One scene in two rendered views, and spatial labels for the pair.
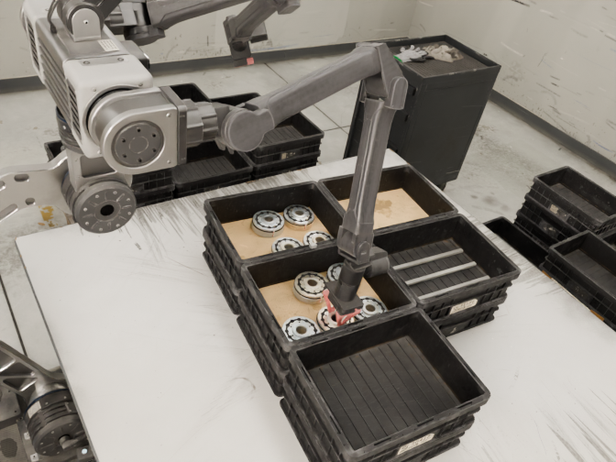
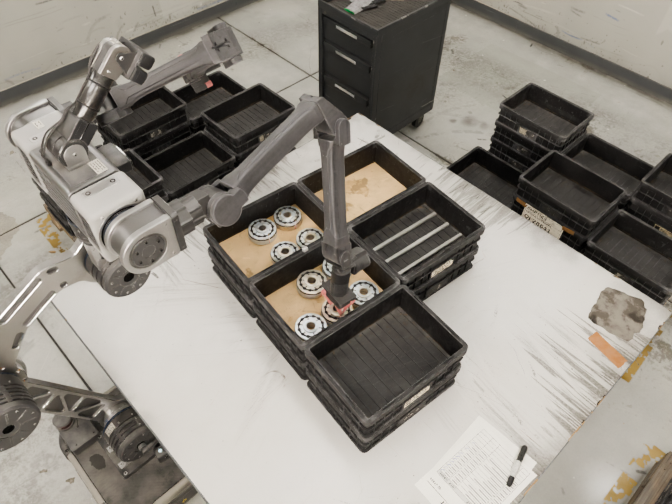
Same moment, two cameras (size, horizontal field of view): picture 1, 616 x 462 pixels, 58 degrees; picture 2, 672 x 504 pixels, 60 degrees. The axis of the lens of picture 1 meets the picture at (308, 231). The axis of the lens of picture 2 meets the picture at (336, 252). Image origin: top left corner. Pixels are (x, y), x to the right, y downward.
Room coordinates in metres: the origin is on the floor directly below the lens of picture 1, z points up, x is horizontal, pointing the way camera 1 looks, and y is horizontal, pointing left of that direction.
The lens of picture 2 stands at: (-0.05, -0.04, 2.42)
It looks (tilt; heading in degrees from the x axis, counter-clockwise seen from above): 50 degrees down; 356
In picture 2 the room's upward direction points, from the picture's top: 1 degrees clockwise
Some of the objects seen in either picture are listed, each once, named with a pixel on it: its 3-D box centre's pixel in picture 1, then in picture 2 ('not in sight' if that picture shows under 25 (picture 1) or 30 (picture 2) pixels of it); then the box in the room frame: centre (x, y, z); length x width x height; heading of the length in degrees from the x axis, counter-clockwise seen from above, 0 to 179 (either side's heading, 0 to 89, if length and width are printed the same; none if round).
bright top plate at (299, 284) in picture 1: (312, 284); (311, 281); (1.13, -0.04, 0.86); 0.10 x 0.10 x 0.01
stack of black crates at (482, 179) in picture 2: (504, 263); (486, 191); (2.15, -0.99, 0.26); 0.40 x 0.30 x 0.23; 41
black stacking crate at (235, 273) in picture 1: (279, 233); (274, 239); (1.32, 0.09, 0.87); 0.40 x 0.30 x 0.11; 125
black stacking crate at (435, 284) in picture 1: (436, 268); (414, 239); (1.30, -0.41, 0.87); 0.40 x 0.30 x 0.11; 125
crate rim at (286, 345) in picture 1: (328, 288); (325, 285); (1.07, -0.08, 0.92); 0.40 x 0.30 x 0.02; 125
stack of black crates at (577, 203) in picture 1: (563, 226); (535, 142); (2.41, -1.30, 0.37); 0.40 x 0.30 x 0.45; 41
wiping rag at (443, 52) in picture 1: (444, 51); not in sight; (3.15, -0.55, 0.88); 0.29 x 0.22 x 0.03; 131
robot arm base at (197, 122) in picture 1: (190, 123); (181, 216); (0.88, 0.25, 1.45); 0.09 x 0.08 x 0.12; 41
